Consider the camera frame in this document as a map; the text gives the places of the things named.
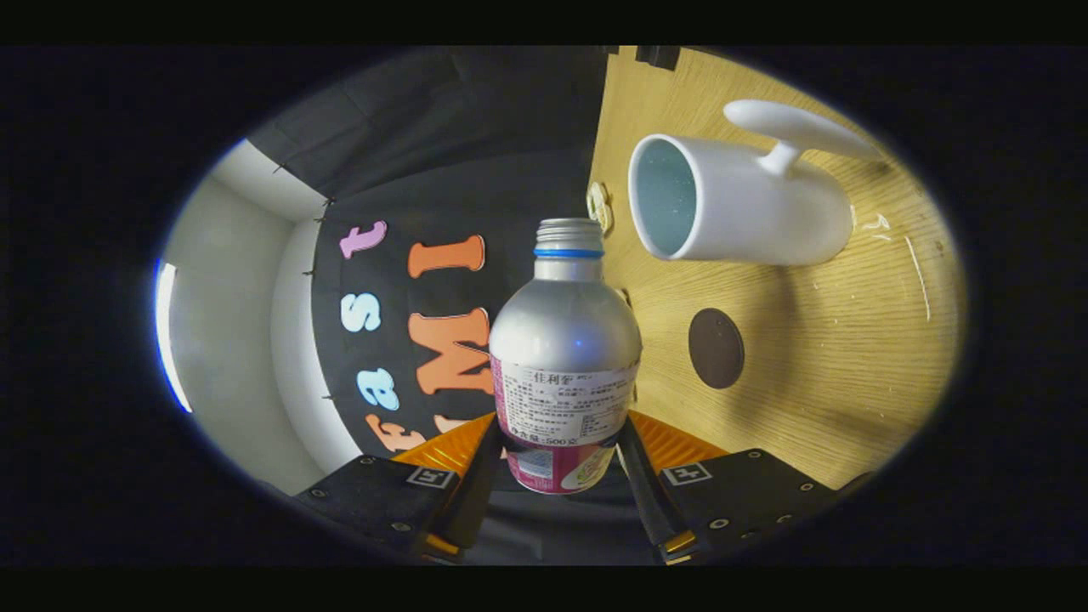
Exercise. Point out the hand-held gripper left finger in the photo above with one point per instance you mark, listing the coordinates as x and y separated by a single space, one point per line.
480 501

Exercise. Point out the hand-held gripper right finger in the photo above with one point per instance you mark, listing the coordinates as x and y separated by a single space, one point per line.
646 501

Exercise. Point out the brown round coaster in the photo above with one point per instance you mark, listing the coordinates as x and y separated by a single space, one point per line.
716 348

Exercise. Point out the silver juice bottle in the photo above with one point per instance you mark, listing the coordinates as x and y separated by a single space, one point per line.
565 331

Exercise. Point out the white cup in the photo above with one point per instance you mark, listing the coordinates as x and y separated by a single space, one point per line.
748 212

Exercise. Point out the wooden table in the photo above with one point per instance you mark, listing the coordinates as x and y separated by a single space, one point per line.
850 357

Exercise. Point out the cream compartment tray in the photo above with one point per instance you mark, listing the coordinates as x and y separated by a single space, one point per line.
599 206

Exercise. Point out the black block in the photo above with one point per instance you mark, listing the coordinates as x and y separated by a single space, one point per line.
659 56

